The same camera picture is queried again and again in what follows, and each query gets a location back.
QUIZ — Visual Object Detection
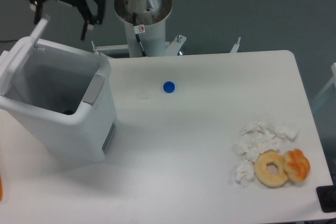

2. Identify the white metal mounting frame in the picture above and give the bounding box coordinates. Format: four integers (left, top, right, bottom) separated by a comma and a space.
91, 34, 242, 57

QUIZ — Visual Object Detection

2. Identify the crumpled white tissue lower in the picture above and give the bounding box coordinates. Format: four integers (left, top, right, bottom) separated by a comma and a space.
234, 160, 255, 188

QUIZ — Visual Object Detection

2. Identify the crumpled white tissue right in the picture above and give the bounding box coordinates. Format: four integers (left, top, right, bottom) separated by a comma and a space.
272, 124, 299, 141

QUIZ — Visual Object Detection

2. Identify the black device at corner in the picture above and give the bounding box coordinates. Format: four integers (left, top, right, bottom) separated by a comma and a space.
316, 185, 335, 213

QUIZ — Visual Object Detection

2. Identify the blue bottle cap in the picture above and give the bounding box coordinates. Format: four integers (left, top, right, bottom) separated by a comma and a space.
163, 81, 175, 93

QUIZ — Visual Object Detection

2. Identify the orange object left edge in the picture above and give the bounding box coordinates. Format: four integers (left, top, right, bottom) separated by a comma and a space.
0, 175, 3, 201

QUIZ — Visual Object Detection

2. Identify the orange twisted bread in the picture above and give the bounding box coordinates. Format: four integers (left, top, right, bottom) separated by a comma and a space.
283, 148, 310, 183

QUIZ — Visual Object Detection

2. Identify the dark object in bin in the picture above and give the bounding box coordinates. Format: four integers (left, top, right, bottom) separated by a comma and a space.
63, 109, 74, 115

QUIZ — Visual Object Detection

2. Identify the white trash can lid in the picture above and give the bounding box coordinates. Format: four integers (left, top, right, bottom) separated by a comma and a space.
1, 15, 50, 95

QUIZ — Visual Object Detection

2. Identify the white bottle cap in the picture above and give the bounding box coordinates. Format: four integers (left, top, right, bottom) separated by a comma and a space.
138, 91, 149, 100

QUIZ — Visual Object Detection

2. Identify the crumpled white tissue upper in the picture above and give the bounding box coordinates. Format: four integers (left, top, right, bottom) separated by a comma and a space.
240, 121, 271, 135

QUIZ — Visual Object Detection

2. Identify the white trash can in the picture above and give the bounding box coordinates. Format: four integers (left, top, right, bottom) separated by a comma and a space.
1, 39, 118, 163

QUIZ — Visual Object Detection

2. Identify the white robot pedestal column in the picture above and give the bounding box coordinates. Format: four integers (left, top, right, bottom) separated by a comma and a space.
114, 0, 172, 58

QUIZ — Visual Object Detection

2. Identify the crumpled white tissue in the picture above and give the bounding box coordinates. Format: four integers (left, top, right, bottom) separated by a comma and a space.
236, 134, 280, 163
240, 121, 271, 135
234, 160, 255, 188
272, 124, 299, 141

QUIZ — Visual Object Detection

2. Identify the crumpled white tissue middle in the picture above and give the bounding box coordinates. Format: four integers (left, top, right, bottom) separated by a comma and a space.
236, 134, 280, 163

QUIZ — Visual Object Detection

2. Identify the white frame right edge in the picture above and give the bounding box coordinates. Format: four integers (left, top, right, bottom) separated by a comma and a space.
311, 62, 335, 113

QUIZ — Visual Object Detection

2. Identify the black cable on pedestal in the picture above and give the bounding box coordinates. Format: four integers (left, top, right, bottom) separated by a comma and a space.
132, 13, 148, 57

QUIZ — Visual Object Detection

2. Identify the plain ring donut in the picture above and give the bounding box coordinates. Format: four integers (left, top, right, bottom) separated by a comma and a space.
254, 151, 288, 188

